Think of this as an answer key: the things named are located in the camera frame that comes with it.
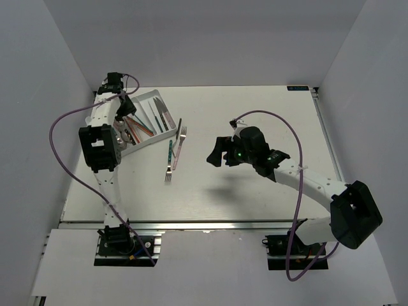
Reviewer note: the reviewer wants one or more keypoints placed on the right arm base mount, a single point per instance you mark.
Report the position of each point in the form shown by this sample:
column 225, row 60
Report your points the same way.
column 276, row 248

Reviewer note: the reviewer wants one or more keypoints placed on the teal chopstick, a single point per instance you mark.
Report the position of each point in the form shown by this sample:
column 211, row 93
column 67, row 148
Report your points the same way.
column 144, row 124

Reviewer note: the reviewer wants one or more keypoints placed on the aluminium table frame rail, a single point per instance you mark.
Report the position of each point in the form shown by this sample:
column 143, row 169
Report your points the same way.
column 210, row 225

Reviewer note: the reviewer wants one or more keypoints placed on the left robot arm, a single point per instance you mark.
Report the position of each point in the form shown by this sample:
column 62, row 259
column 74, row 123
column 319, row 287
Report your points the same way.
column 105, row 170

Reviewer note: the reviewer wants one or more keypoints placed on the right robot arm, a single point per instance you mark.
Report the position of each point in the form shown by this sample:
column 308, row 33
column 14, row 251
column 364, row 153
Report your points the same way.
column 353, row 213

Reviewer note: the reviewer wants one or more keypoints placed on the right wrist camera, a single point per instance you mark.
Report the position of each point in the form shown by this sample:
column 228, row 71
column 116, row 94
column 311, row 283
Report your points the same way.
column 237, row 125

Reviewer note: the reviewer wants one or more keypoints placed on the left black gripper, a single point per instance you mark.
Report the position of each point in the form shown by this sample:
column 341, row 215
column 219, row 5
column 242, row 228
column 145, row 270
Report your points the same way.
column 129, row 108

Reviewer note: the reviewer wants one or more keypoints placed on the pink handled fork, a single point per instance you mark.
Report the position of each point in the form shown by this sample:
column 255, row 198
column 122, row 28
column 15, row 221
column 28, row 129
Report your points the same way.
column 182, row 137

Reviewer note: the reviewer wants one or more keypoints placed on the green handled knife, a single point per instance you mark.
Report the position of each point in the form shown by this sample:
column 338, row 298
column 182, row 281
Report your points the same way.
column 156, row 118

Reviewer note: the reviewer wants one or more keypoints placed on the orange chopstick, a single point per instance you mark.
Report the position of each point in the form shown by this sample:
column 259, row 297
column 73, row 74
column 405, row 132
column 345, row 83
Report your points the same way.
column 133, row 131
column 141, row 127

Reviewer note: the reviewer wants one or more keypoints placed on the white divided cutlery tray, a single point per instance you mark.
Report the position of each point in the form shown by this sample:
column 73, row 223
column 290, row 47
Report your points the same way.
column 146, row 124

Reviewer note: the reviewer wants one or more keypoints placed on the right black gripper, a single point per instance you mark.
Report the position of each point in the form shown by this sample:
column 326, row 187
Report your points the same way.
column 220, row 146

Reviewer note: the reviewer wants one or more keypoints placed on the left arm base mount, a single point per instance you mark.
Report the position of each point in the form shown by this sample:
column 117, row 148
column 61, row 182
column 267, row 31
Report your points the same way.
column 127, row 247

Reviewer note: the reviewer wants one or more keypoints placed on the green handled fork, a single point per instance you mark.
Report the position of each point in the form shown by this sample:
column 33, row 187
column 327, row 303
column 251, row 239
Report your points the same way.
column 168, row 174

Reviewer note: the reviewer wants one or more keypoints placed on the dark handled knife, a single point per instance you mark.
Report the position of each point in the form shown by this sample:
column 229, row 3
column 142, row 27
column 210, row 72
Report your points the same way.
column 159, row 114

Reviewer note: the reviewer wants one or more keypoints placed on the right blue table label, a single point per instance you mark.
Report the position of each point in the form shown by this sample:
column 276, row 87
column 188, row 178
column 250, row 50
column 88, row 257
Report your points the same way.
column 297, row 88

